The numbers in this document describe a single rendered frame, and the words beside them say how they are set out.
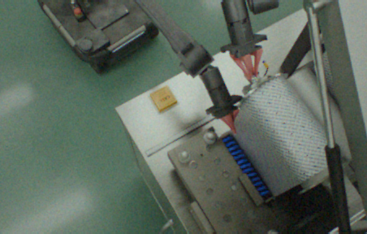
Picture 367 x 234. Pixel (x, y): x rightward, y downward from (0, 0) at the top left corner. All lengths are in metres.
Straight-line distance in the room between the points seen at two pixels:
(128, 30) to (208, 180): 1.32
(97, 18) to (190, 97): 1.09
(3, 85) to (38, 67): 0.23
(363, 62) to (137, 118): 1.03
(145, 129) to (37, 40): 1.45
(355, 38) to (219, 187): 0.84
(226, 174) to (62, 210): 1.26
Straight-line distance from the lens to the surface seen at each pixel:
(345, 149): 1.04
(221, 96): 1.08
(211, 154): 1.16
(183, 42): 1.07
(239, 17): 0.93
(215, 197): 1.13
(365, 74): 0.37
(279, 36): 1.52
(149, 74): 2.39
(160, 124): 1.31
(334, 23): 0.35
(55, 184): 2.26
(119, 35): 2.25
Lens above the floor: 2.14
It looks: 70 degrees down
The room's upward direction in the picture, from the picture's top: 7 degrees clockwise
